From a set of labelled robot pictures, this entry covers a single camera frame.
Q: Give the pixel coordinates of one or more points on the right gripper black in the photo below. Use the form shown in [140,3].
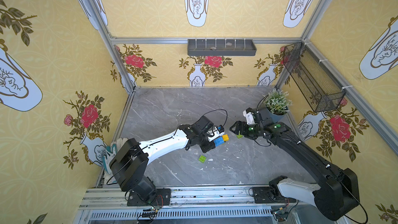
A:
[243,128]

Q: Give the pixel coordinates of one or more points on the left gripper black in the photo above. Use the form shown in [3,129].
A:
[208,137]

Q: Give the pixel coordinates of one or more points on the blue lego brick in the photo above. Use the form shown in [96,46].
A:
[218,141]

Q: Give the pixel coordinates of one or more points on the yellow lego brick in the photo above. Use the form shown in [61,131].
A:
[225,137]

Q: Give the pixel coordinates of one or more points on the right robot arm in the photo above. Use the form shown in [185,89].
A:
[334,193]

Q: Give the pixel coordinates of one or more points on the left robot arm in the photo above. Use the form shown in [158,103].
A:
[129,164]

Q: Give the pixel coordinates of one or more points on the flat green lego plate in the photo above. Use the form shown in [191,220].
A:
[202,159]

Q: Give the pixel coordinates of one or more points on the potted green plant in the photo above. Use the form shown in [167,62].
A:
[277,103]

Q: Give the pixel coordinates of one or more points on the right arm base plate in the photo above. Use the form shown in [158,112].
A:
[269,194]

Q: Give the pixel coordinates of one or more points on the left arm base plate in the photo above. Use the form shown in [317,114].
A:
[159,197]

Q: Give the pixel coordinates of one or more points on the black wire mesh basket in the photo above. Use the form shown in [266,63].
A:
[318,85]

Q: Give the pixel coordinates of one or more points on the grey wall shelf tray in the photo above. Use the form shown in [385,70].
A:
[235,47]

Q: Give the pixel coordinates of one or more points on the work gloves at wall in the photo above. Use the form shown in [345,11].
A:
[110,153]

